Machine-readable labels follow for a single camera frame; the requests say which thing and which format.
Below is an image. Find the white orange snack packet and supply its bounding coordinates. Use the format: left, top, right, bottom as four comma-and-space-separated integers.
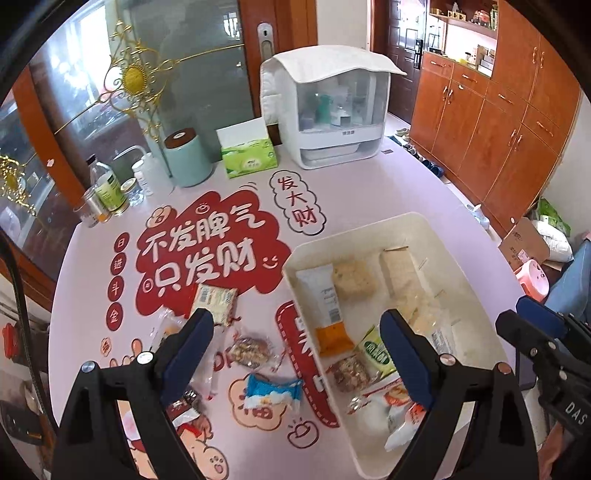
295, 265, 354, 358

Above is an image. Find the white cosmetics organizer box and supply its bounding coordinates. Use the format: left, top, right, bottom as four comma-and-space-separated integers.
260, 60, 392, 171

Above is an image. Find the cardboard box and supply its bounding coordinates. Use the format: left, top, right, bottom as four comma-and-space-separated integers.
498, 217, 552, 273

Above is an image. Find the clear nut bar packet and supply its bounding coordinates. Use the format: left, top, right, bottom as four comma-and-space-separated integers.
327, 355, 372, 393
228, 335, 284, 372

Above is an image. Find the teal canister with brown lid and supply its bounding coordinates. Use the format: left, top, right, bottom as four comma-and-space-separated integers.
164, 130, 214, 188

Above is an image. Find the yellow biscuit packet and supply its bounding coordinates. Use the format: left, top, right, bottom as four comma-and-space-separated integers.
188, 284, 238, 326

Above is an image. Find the white plastic bin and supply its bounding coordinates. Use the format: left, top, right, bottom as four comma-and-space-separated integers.
281, 211, 513, 478

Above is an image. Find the square rice cracker packet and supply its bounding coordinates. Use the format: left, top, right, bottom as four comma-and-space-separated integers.
331, 261, 376, 303

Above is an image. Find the dark red snack packet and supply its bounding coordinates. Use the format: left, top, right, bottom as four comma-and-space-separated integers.
168, 390, 204, 425

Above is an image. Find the pink plastic stool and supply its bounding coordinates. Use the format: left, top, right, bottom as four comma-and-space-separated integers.
515, 259, 550, 301

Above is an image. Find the white squeeze bottle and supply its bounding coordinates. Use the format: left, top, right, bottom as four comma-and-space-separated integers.
141, 152, 174, 190

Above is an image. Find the red plastic container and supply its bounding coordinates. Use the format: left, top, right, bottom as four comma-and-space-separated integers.
0, 323, 19, 358

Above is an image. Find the pink printed tablecloth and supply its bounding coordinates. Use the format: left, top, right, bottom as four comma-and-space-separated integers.
46, 111, 536, 480

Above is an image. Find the blue white snack packet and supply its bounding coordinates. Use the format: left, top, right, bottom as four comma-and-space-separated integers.
242, 373, 303, 414

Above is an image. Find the green white snack packet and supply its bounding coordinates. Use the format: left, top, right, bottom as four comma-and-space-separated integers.
353, 325, 398, 377

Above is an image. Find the dark brown entry door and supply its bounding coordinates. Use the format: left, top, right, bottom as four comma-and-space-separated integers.
385, 0, 432, 116

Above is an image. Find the clear orange snack packet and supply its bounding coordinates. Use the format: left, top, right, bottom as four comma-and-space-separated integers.
148, 308, 185, 352

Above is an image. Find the glass bottle with green label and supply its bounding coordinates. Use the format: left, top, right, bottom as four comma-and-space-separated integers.
87, 154, 129, 217

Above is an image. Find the wooden door frame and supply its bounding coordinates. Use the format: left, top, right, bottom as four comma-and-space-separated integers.
238, 0, 319, 63

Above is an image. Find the white pill bottle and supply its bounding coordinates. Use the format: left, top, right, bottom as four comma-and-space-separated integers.
132, 161, 154, 197

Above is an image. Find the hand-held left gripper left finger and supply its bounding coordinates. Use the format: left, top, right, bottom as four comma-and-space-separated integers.
51, 308, 215, 480

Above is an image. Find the green tissue box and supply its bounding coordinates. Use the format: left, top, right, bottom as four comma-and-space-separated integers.
216, 116, 279, 180

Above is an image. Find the white quilted cloth cover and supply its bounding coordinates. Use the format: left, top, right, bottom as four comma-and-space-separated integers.
260, 46, 408, 125

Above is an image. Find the green white bag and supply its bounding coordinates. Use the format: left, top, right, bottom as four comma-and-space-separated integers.
538, 198, 572, 236

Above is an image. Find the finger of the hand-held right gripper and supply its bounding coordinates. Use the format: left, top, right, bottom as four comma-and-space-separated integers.
495, 310, 578, 384
516, 295, 591, 352

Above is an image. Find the wooden wall cabinet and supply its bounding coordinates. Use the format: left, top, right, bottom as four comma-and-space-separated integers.
409, 0, 583, 241

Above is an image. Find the silver door handle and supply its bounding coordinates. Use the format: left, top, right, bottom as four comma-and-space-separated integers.
257, 22, 273, 61

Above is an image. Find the long rice crisp packet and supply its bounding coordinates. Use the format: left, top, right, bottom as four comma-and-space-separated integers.
379, 247, 437, 324

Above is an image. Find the person's right hand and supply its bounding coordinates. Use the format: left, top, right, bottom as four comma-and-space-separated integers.
547, 422, 578, 480

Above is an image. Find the white plastic bag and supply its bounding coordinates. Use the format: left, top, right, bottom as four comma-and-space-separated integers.
536, 222, 575, 264

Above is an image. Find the clear white snack packet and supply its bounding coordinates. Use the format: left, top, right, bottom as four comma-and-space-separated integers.
194, 323, 227, 402

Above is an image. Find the small glass jar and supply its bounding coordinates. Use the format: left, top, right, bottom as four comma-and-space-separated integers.
120, 178, 145, 206

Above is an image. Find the small golden can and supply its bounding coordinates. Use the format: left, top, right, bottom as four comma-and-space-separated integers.
83, 188, 112, 227

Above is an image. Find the glass door with gold ornament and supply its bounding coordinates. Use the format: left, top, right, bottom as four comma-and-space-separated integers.
0, 28, 162, 287
115, 0, 259, 158

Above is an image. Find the red white snack packet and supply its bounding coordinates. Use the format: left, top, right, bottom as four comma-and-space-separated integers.
346, 376, 432, 453

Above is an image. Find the row of shoes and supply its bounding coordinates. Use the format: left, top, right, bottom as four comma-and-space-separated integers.
385, 128, 446, 178

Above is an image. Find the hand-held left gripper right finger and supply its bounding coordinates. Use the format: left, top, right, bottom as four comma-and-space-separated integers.
379, 309, 541, 480

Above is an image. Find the blue fabric chair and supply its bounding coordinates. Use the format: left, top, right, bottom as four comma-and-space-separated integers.
545, 240, 591, 319

